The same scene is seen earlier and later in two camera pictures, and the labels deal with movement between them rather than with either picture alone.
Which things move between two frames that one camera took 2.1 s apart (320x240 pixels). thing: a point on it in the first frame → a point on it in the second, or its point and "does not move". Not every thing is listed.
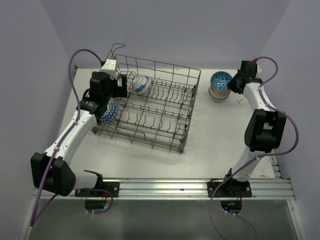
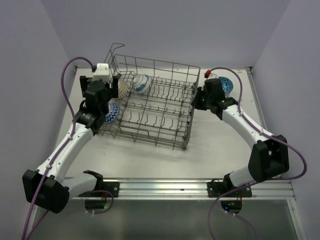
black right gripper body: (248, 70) → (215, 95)
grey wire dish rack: (156, 112) does not move
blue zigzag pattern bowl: (110, 114) does not move
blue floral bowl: (141, 84) does not move
